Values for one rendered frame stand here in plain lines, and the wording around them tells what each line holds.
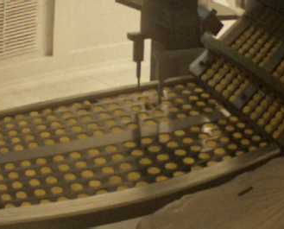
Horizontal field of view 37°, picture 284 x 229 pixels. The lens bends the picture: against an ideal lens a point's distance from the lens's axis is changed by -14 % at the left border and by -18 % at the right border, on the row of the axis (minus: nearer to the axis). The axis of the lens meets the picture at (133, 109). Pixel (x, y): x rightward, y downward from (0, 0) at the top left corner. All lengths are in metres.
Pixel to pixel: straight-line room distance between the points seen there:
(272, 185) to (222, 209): 0.06
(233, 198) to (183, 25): 0.21
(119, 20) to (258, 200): 2.82
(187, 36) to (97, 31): 2.60
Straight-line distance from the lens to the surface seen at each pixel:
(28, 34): 2.93
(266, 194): 0.37
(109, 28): 3.12
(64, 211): 0.38
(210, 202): 0.36
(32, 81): 3.01
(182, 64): 1.20
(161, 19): 0.50
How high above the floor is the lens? 1.20
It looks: 27 degrees down
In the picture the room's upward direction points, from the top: 1 degrees clockwise
